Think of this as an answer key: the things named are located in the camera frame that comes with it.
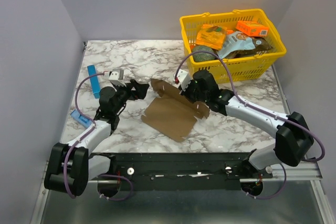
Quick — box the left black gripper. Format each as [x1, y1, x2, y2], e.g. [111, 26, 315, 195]
[112, 79, 149, 114]

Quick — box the brown cardboard box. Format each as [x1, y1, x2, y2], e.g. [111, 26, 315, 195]
[141, 79, 209, 143]

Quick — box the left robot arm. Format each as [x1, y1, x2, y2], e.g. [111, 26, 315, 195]
[44, 79, 149, 198]

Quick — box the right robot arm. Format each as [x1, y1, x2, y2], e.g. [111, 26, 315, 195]
[175, 70, 313, 178]

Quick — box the orange carton box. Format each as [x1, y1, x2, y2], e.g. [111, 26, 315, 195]
[236, 20, 269, 37]

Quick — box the green round melon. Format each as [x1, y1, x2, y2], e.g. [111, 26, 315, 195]
[192, 45, 216, 62]

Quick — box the long blue bar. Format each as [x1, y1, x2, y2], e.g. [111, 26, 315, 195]
[87, 65, 101, 99]

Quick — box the orange snack pouch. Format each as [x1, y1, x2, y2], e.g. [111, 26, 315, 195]
[196, 24, 227, 50]

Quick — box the light blue snack bag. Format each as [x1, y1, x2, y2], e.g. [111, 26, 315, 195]
[217, 31, 256, 59]

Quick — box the small blue block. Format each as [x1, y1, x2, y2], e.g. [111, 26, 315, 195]
[70, 110, 91, 129]

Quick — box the yellow plastic basket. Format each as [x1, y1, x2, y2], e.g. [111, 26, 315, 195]
[180, 8, 287, 81]

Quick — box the dark brown snack bag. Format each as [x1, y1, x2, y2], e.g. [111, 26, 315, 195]
[226, 37, 274, 59]

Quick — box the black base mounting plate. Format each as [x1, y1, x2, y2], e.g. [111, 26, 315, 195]
[89, 150, 307, 192]

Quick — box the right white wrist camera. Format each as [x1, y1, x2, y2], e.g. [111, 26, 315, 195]
[174, 69, 192, 91]

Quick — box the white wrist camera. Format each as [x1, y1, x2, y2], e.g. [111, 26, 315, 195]
[174, 69, 192, 91]
[108, 69, 127, 87]

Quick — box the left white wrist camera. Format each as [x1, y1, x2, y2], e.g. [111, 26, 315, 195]
[108, 69, 127, 87]

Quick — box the aluminium frame rail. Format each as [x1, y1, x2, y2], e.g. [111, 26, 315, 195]
[31, 163, 334, 223]

